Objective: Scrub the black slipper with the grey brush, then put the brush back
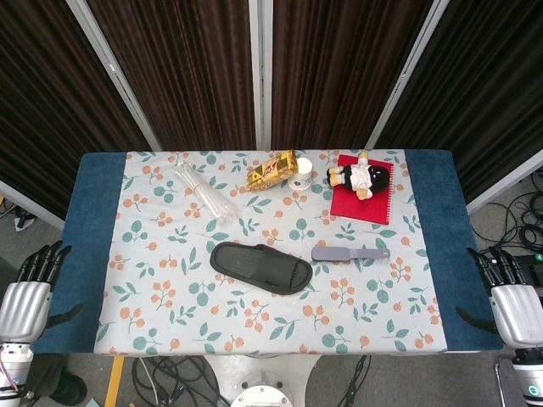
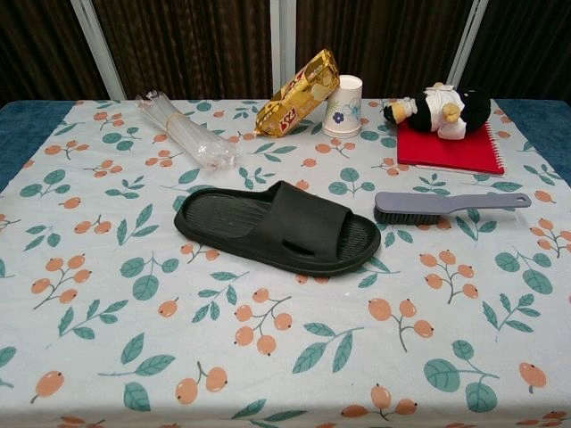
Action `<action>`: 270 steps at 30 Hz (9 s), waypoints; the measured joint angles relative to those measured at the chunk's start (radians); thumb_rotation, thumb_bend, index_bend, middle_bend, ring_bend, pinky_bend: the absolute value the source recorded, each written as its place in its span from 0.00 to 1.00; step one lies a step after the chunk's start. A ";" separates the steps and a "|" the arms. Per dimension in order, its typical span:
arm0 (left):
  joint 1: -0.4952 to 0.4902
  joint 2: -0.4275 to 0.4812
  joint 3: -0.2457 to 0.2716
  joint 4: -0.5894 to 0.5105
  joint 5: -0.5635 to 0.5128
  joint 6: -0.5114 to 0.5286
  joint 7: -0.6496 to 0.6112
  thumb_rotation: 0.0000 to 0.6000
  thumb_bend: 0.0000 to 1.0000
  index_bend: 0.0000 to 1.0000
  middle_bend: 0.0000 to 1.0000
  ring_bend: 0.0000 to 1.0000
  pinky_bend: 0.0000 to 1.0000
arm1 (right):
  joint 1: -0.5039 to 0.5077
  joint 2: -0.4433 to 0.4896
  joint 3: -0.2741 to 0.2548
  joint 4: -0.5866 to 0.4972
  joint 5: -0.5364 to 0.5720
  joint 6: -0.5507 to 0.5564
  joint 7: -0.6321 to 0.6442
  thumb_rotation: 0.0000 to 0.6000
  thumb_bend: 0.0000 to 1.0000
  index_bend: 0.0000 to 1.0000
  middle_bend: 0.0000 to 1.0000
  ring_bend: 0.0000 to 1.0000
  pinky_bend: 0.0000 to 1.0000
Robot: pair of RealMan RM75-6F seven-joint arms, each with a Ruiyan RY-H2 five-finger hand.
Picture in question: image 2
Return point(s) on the black rubber slipper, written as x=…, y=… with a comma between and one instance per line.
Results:
x=285, y=209

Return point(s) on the gold snack packet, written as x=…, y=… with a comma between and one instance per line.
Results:
x=294, y=98

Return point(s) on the white floral paper cup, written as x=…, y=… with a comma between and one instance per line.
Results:
x=343, y=111

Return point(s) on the clear plastic straws bundle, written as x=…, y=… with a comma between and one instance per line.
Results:
x=187, y=129

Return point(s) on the red spiral notebook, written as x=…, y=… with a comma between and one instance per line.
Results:
x=446, y=151

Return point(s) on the floral fruit print tablecloth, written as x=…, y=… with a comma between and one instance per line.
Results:
x=134, y=356

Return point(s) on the black white plush doll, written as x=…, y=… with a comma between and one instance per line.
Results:
x=473, y=107

